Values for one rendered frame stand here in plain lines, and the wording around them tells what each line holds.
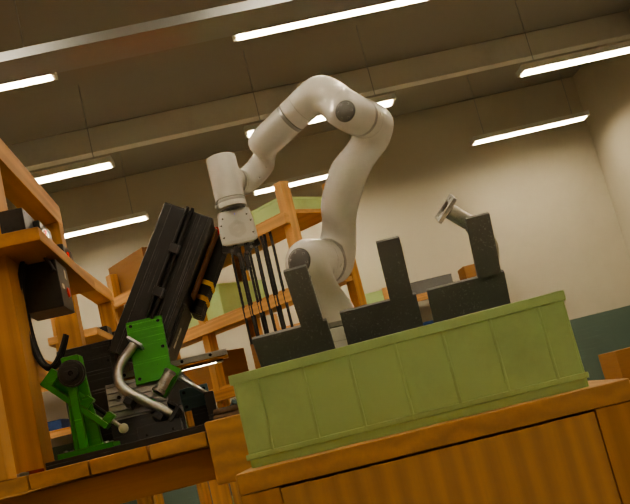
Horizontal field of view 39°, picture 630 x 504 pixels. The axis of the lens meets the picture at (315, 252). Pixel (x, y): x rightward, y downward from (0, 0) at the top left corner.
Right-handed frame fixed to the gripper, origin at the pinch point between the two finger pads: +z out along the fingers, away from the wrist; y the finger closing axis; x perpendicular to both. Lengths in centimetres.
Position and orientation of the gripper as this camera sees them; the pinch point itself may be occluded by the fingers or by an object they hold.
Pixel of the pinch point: (245, 263)
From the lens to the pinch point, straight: 243.3
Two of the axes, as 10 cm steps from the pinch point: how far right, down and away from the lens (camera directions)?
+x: -0.7, 2.0, 9.8
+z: 2.4, 9.6, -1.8
